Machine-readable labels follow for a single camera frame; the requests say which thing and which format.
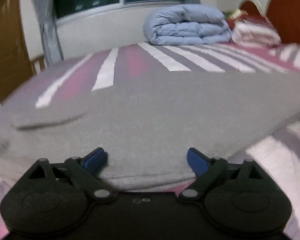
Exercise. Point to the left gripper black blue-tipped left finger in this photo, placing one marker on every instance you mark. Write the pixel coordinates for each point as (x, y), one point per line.
(81, 172)

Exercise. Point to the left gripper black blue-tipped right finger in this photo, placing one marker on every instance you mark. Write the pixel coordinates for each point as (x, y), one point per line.
(219, 180)

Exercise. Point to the grey sweatpants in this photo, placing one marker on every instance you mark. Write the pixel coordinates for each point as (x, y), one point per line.
(148, 123)

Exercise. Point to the striped pink grey bedsheet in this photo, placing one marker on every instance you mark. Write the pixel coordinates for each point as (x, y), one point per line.
(30, 209)

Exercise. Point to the wooden chair by door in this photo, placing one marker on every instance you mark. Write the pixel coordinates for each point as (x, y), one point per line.
(38, 64)

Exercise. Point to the brown wooden door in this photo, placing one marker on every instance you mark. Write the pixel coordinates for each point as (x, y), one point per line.
(15, 66)

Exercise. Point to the folded white pink blanket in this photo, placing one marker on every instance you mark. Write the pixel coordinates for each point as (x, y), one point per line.
(255, 35)

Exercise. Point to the folded light blue duvet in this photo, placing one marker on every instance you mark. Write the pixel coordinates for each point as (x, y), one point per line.
(186, 24)

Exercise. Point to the red patterned folded cloth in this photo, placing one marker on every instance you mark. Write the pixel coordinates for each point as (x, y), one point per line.
(233, 16)

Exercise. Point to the red wooden headboard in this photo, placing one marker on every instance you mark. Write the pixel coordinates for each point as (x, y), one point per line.
(283, 14)

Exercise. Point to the grey left curtain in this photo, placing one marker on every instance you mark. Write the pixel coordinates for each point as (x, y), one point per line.
(46, 17)

